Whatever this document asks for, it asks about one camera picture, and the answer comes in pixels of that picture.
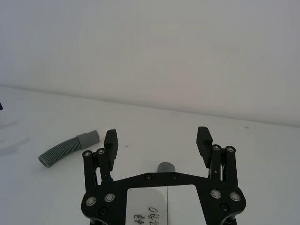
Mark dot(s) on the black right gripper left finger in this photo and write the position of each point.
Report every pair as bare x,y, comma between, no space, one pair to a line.
111,147

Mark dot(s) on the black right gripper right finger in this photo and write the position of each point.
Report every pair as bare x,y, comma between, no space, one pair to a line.
203,145

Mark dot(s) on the dark object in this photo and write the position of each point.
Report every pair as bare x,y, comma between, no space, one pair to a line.
1,106

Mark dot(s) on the white table cloth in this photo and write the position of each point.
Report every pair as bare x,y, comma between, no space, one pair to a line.
47,192

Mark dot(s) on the small grey round cap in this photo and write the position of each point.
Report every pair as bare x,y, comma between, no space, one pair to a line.
166,167

